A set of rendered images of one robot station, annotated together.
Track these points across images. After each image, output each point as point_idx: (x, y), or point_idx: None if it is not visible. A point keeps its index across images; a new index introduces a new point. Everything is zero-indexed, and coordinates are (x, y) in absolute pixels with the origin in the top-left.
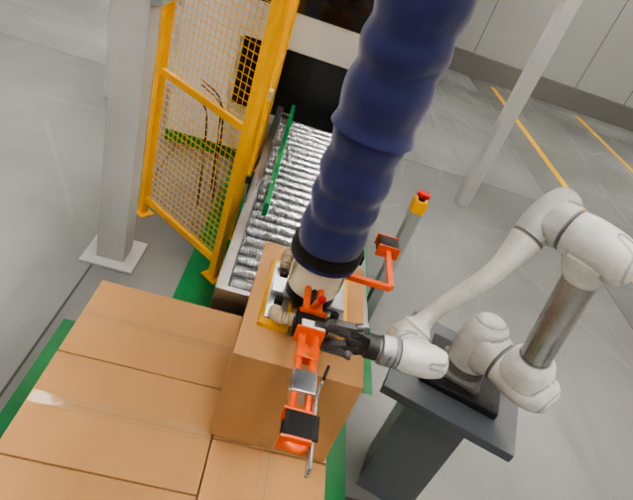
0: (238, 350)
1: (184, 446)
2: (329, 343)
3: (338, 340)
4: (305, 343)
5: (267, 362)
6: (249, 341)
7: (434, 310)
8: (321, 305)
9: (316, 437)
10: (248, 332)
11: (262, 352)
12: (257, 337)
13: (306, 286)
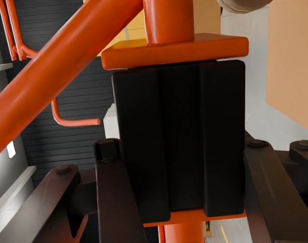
0: (269, 95)
1: None
2: (249, 225)
3: (263, 235)
4: (158, 233)
5: None
6: (280, 58)
7: None
8: (21, 115)
9: None
10: (277, 23)
11: (299, 94)
12: (290, 34)
13: None
